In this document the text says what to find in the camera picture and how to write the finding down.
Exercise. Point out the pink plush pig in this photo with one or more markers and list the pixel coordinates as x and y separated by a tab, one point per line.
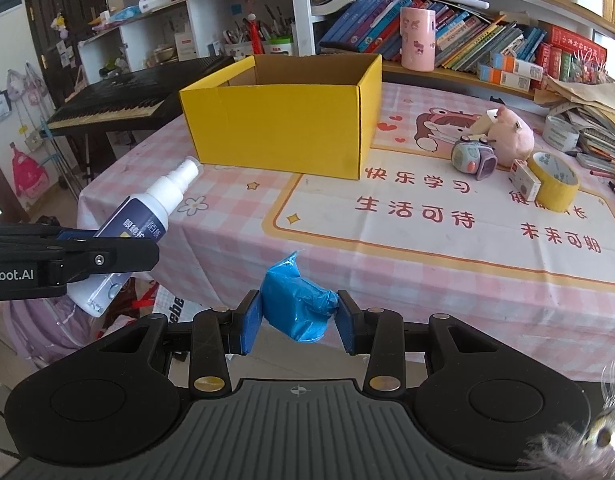
510	135

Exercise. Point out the desktop with pink printed cloth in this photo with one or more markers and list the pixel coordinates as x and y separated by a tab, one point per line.
387	250

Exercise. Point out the yellow cardboard box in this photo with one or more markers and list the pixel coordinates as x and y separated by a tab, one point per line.
277	125

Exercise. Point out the clear tape roll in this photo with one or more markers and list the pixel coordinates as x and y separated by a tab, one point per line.
557	135

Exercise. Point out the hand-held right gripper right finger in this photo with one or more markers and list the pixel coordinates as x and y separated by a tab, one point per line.
347	325

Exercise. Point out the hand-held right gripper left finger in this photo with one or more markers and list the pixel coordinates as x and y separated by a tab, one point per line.
247	325

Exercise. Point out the red thick books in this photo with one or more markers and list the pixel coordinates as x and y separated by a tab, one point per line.
572	47

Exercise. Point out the pen holder with pens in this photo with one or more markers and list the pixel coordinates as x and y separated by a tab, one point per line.
237	45

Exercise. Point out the fluffy grey charm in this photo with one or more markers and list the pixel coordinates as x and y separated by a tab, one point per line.
587	440

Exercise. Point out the white jar green lid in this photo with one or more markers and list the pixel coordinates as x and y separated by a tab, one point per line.
280	46

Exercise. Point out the white cubby shelf unit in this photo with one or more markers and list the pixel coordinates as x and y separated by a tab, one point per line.
137	40

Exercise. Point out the white framed desk bookshelf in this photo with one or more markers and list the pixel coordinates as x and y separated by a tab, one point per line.
302	10

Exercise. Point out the white carton red label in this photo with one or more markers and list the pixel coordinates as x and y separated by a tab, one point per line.
185	45

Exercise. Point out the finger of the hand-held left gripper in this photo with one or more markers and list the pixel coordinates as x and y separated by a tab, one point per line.
127	257
77	235

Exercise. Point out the yellow tape roll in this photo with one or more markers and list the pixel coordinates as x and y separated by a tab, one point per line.
557	187

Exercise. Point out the pink printed cup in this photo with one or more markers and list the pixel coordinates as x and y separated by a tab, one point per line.
417	35

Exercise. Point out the small white orange carton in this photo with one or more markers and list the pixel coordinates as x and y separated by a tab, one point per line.
525	177

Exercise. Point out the white spray bottle dark label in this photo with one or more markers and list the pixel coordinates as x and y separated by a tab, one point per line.
137	210

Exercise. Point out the pink backpack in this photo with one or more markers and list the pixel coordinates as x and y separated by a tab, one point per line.
30	175

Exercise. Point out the pile of papers and notebooks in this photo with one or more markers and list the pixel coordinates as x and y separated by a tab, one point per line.
587	115

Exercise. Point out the orange white long box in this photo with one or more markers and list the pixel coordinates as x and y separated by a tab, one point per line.
517	66
502	80

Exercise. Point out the blue plastic bag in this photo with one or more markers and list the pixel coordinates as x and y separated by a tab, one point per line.
295	300

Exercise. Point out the row of colourful books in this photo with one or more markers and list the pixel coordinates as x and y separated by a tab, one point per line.
367	25

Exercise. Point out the white red shopping bag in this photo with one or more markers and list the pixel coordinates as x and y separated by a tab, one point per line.
167	300

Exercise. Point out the small pink hanging bag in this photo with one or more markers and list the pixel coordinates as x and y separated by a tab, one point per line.
35	85
17	87

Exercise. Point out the red tassel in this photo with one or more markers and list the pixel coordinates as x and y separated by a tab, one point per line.
255	35

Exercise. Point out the dark wooden door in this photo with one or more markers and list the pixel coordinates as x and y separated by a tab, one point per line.
62	25

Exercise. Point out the black electronic keyboard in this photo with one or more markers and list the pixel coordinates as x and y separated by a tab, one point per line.
137	92

